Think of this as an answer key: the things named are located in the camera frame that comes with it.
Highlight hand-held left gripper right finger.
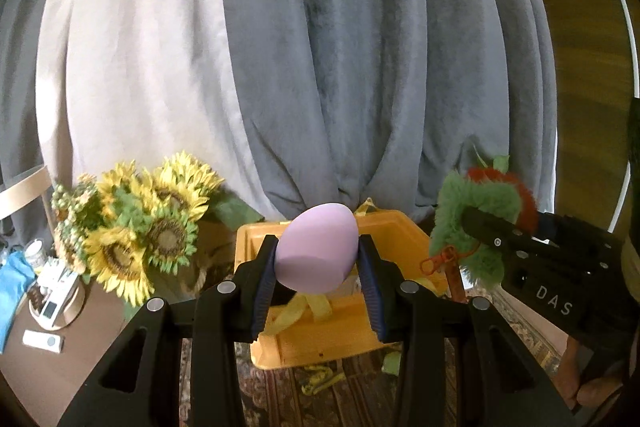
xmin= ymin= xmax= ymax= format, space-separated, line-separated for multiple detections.
xmin=356 ymin=234 xmax=577 ymax=427

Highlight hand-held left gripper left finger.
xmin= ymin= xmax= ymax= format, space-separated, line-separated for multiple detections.
xmin=57 ymin=234 xmax=281 ymax=427

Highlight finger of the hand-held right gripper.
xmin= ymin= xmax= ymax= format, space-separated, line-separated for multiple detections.
xmin=460 ymin=205 xmax=540 ymax=259
xmin=537 ymin=212 xmax=568 ymax=241

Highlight green fluffy plush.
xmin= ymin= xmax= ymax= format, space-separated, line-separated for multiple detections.
xmin=420 ymin=170 xmax=524 ymax=291

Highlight pink egg-shaped sponge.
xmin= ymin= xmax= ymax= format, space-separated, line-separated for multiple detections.
xmin=275 ymin=202 xmax=360 ymax=294

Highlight yellow plastic tray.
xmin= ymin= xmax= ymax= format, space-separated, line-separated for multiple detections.
xmin=233 ymin=199 xmax=449 ymax=371

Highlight person's right hand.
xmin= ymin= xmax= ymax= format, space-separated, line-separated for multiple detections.
xmin=564 ymin=336 xmax=632 ymax=414

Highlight white sheer curtain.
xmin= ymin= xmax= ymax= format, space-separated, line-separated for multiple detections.
xmin=547 ymin=127 xmax=559 ymax=214

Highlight patterned rug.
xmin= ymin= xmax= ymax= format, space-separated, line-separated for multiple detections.
xmin=177 ymin=277 xmax=592 ymax=427

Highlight sunflower bouquet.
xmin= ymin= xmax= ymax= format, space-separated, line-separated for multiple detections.
xmin=50 ymin=150 xmax=262 ymax=309

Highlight round wooden tray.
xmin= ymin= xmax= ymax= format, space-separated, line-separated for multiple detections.
xmin=27 ymin=276 xmax=87 ymax=333

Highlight white device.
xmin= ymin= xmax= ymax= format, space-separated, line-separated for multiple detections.
xmin=37 ymin=266 xmax=81 ymax=324

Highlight grey curtain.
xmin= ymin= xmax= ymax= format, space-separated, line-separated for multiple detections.
xmin=220 ymin=0 xmax=558 ymax=225
xmin=0 ymin=0 xmax=68 ymax=238

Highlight white remote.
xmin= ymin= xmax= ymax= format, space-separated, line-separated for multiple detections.
xmin=22 ymin=330 xmax=66 ymax=353

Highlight white-lidded jar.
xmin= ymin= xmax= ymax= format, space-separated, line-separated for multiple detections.
xmin=22 ymin=239 xmax=49 ymax=266

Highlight blue cloth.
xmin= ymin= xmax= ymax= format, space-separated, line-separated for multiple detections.
xmin=0 ymin=249 xmax=37 ymax=354

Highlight beige curtain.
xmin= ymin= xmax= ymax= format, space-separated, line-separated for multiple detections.
xmin=34 ymin=0 xmax=297 ymax=224

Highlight light wooden chair back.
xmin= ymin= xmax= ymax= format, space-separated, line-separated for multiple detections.
xmin=0 ymin=165 xmax=54 ymax=221

